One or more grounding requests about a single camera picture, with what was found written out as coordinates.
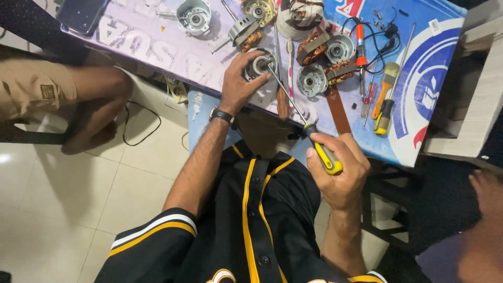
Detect person's right hand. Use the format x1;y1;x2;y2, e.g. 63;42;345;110
306;132;371;213

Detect person's left hand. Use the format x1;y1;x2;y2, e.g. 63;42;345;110
218;50;274;116

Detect silver motor end cover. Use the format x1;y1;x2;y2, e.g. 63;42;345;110
243;47;280;84
296;64;329;98
325;33;357;64

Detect black wristwatch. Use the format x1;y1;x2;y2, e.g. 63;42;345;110
209;107;239;130

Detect dark wooden stool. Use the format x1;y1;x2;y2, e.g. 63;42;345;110
361;157;417;252

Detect grey stator with shaft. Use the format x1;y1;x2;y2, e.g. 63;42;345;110
211;15;265;55

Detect pink white toothbrush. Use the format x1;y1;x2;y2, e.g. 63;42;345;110
286;38;295;111

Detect white power strip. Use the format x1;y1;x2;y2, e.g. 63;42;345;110
165;77;189;105

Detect thin metal rod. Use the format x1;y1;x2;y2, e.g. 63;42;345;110
221;0;239;23

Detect gold motor end cap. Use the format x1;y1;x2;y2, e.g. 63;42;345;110
240;0;278;26

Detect long yellow black screwdriver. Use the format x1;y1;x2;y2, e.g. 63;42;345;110
373;22;417;136

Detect silver motor housing with shaft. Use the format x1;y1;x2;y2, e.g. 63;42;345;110
156;0;213;37

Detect printed vinyl banner table cover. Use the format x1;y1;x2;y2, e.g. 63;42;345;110
61;0;468;167

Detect small red clear screwdriver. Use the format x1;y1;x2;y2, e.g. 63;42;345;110
360;63;379;127

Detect copper wound motor stator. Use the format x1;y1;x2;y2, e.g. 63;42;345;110
325;60;358;86
296;31;331;67

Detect white wrapped motor stator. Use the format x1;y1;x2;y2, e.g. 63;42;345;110
276;0;325;41

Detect black jersey with yellow stripes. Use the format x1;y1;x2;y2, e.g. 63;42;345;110
94;139;388;283

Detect orange soldering iron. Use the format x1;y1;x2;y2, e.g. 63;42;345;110
355;24;368;101

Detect small metal screws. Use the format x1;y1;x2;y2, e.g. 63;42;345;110
373;9;386;32

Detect beige wooden furniture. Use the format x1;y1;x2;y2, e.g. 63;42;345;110
422;0;503;173

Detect black smartphone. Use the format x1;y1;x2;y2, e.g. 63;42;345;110
55;0;111;37

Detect brown handle screwdriver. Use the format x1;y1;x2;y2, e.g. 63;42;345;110
273;24;291;120

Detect black floor cable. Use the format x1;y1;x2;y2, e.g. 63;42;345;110
122;100;162;147

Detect wooden handle paint brush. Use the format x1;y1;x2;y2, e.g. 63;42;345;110
371;62;401;120

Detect black soldering iron cable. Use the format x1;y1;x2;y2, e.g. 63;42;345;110
341;7;402;75

